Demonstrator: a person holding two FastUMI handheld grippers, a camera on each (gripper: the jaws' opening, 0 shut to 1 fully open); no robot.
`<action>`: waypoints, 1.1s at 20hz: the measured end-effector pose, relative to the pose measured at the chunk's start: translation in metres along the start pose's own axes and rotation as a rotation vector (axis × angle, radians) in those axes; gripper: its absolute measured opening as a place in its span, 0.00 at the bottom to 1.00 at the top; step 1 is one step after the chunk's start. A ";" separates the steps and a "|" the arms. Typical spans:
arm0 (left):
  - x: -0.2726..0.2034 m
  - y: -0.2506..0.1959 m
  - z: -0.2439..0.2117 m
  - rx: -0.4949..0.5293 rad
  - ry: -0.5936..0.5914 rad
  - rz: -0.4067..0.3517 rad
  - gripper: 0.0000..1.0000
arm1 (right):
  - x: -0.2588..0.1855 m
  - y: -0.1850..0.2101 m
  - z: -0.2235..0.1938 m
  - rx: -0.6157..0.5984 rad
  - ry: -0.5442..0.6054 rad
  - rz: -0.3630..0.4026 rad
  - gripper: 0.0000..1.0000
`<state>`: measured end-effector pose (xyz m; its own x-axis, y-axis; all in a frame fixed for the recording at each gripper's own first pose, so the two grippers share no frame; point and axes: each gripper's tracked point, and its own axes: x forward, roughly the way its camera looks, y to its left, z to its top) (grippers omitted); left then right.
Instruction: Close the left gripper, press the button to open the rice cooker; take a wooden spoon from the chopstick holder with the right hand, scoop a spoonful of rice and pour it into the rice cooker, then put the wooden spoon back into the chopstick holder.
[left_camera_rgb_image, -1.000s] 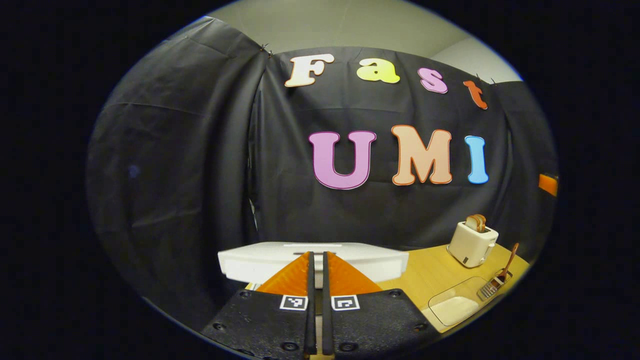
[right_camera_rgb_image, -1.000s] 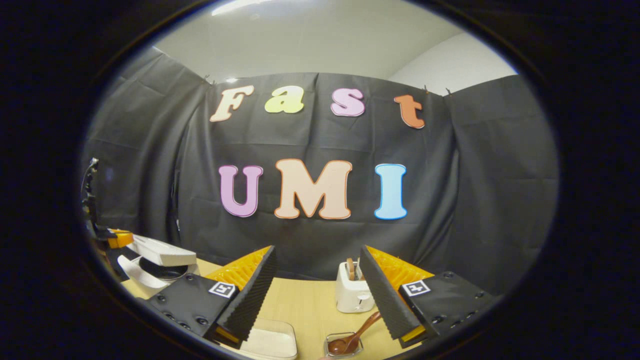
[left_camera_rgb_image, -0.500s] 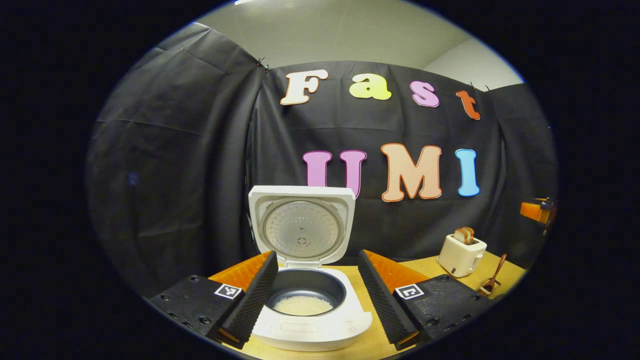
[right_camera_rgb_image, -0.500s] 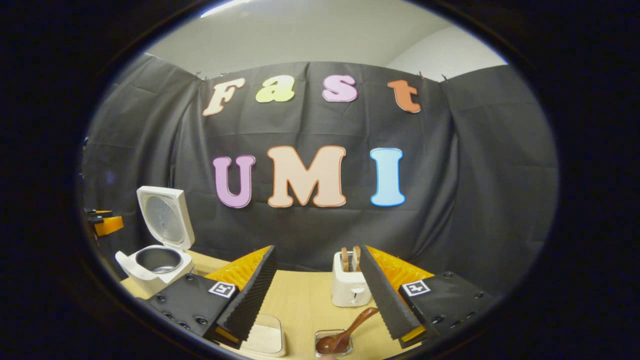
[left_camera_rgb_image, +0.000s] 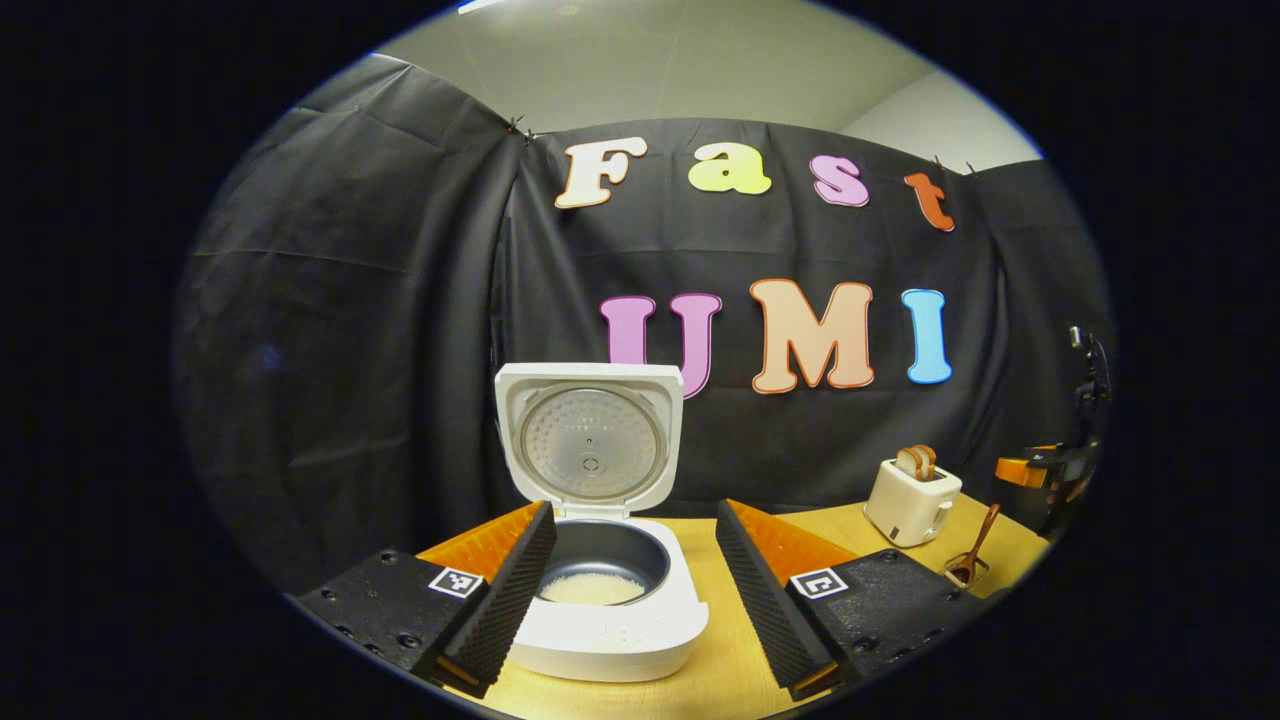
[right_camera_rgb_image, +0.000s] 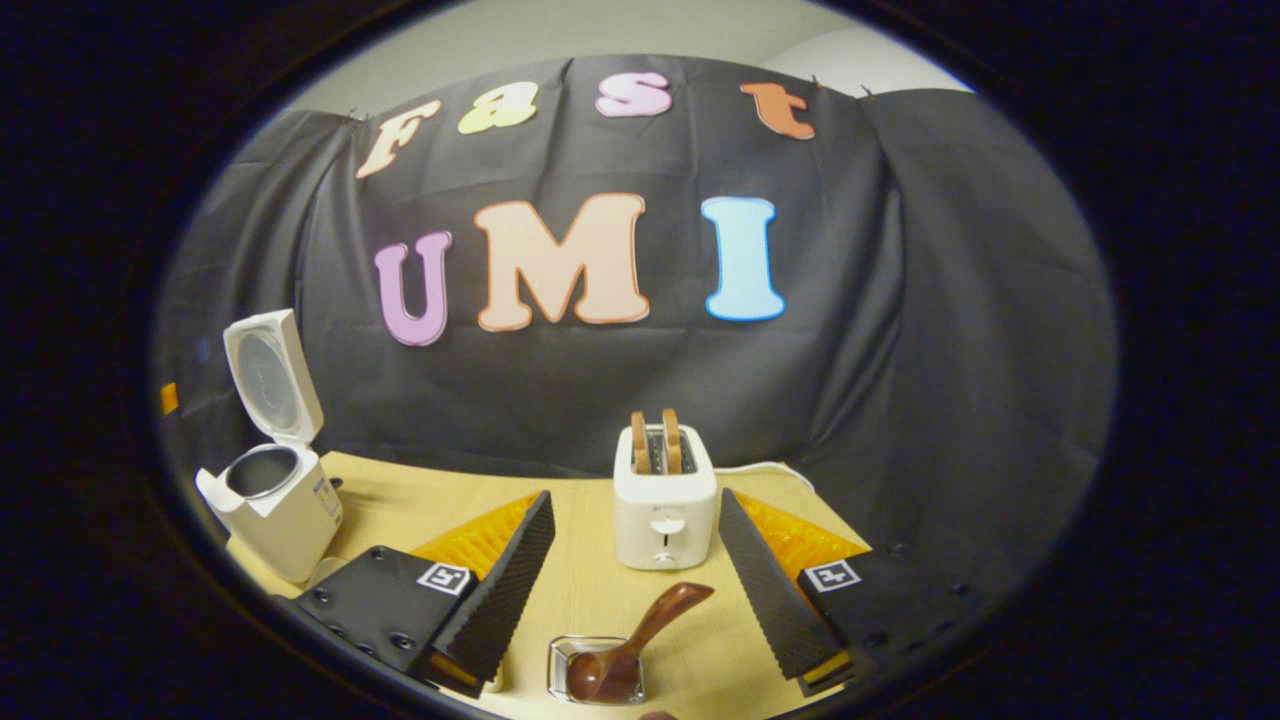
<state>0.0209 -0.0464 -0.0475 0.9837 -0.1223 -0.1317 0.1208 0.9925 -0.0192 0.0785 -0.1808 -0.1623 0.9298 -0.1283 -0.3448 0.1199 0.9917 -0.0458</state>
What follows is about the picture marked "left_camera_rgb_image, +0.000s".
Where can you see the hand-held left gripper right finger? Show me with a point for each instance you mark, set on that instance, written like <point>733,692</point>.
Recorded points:
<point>765,600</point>

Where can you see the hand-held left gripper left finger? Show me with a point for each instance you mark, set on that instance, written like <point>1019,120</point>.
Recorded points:
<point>510,600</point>

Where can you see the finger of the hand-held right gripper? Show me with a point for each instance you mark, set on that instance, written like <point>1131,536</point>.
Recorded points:
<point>1015,470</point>

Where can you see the brown wooden spoon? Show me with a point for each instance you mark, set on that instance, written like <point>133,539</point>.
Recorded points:
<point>985,530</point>

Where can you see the white rice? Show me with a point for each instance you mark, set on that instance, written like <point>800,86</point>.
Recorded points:
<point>593,590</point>

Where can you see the white rice cooker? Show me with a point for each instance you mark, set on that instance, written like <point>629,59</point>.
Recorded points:
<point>600,650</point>

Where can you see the toasted bread slice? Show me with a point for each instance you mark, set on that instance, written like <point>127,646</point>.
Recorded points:
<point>927,461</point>
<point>907,464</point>

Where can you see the white toaster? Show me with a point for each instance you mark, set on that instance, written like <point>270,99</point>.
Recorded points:
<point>905,505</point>

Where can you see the black backdrop cloth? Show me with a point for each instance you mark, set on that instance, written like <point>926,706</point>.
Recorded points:
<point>350,350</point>

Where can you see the ceiling light panel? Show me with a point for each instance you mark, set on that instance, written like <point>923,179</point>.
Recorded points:
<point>478,5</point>

